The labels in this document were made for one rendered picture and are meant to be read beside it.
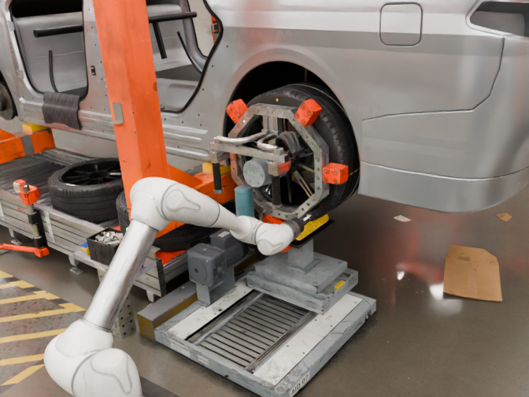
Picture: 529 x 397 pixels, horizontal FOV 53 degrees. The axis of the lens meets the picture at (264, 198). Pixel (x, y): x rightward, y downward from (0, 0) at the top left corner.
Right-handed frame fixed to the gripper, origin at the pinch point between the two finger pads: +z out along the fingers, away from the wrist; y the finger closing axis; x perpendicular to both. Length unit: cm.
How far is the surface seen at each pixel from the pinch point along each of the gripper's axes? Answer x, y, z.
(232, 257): 10, -55, -12
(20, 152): 177, -187, -8
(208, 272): 10, -54, -31
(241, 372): -36, -42, -57
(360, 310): -51, -28, 12
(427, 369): -86, -4, -1
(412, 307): -68, -22, 40
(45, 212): 107, -143, -40
